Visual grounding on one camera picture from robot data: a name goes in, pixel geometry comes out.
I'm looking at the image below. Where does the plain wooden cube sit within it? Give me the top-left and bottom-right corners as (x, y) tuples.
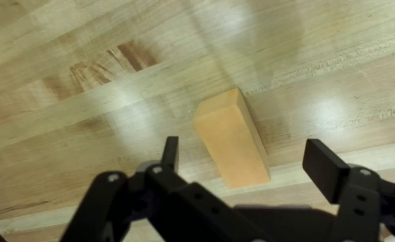
(192, 86), (271, 190)

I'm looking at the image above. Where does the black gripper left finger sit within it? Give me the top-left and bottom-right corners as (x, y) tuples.
(60, 135), (208, 242)

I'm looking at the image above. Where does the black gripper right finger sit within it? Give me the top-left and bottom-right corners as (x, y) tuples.
(302, 139), (395, 242)

